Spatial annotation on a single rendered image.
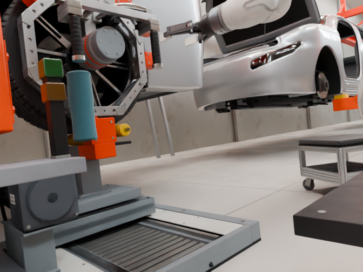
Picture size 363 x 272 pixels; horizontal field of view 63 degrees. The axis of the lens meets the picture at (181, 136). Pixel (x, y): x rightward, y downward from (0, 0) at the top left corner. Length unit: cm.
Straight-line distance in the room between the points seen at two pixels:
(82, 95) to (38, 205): 41
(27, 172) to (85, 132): 58
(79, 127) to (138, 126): 485
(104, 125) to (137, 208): 42
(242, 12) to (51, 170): 68
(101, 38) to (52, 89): 58
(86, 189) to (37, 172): 87
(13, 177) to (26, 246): 51
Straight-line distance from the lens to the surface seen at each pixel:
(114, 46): 124
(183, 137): 678
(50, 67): 68
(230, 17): 97
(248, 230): 123
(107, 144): 130
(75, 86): 115
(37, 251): 107
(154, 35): 127
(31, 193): 97
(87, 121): 113
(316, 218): 60
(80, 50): 107
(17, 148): 496
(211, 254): 107
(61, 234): 128
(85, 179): 143
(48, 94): 67
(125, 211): 140
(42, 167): 58
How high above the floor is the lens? 48
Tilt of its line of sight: 1 degrees down
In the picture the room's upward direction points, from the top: 6 degrees counter-clockwise
